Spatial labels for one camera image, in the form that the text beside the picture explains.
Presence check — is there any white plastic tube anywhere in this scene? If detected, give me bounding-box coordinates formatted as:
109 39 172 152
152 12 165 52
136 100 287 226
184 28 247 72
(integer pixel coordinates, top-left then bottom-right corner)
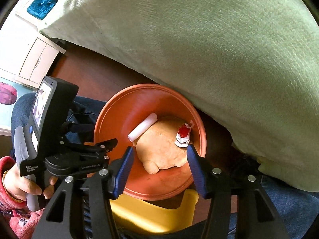
128 113 157 142

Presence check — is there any red white wrapper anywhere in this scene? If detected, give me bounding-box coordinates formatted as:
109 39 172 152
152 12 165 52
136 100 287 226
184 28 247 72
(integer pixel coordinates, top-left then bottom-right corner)
175 123 192 148

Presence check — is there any orange round trash bin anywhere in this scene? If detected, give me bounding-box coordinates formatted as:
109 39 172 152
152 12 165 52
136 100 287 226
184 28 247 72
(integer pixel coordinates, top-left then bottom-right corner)
94 84 207 201

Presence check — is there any person left hand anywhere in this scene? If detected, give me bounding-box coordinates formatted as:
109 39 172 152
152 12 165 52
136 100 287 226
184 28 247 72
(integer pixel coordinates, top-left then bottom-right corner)
3 164 58 201

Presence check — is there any yellow plastic stool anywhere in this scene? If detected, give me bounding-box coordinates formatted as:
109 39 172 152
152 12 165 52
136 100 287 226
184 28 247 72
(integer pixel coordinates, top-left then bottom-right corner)
110 189 199 234

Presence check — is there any person leg in jeans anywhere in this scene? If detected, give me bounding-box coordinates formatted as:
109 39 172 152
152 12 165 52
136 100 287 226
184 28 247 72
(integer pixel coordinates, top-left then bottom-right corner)
226 175 319 239

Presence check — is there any beige bag in bin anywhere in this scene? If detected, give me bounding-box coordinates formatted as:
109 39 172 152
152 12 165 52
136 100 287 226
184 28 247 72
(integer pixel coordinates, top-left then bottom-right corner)
136 117 187 174

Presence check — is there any white nightstand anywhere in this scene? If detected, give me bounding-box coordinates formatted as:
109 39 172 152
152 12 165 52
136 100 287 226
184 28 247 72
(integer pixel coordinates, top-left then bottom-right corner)
0 27 67 89

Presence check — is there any cream bed headboard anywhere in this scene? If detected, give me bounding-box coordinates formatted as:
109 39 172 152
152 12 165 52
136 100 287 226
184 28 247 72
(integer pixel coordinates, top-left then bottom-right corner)
15 0 69 28

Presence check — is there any green bed blanket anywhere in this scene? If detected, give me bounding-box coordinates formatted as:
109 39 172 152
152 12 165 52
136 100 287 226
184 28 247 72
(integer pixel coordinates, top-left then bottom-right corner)
38 0 318 192

